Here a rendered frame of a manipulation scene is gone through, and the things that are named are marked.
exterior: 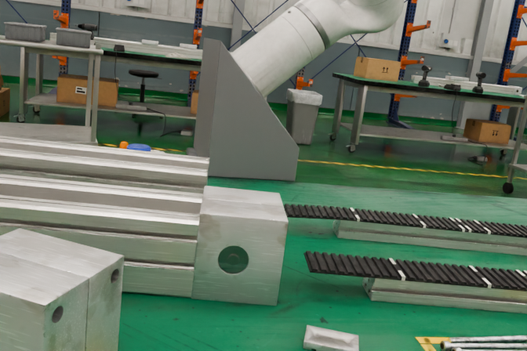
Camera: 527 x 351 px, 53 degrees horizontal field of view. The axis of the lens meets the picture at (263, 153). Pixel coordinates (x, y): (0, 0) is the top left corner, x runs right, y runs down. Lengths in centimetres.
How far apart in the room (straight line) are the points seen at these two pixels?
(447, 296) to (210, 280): 27
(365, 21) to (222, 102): 39
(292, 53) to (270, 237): 64
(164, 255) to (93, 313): 16
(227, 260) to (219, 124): 50
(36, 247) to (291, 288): 29
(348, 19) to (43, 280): 92
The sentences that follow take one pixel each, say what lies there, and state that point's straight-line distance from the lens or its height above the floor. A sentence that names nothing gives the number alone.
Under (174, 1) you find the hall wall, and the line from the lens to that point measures 819.
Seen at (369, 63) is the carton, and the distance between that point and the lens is 592.
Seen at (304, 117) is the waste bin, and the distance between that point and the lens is 567.
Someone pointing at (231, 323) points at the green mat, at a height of 78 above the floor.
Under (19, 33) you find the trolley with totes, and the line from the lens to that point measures 367.
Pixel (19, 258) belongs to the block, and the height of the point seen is 87.
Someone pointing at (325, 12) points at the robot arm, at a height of 112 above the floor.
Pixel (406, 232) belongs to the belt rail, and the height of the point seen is 80.
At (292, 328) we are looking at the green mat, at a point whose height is 78.
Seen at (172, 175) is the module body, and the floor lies 86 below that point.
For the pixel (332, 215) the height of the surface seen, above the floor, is 81.
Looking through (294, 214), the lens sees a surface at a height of 81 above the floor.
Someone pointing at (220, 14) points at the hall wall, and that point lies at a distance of 826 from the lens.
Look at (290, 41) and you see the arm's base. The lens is 112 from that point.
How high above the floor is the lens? 105
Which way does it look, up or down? 12 degrees down
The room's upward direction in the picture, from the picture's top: 7 degrees clockwise
